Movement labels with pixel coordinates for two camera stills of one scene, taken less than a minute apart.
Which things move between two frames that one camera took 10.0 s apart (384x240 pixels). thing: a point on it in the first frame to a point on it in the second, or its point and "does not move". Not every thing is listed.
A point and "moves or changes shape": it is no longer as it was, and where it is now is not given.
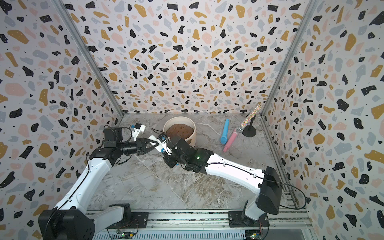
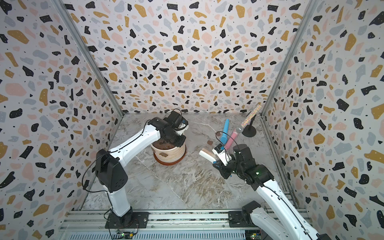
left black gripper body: (133, 148) to (177, 139)
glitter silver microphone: (240, 129) does not move
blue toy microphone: (224, 138) does not move
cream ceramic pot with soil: (183, 127) moves or changes shape
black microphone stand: (250, 131) does not move
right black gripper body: (171, 160) to (232, 167)
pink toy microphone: (231, 140) does not move
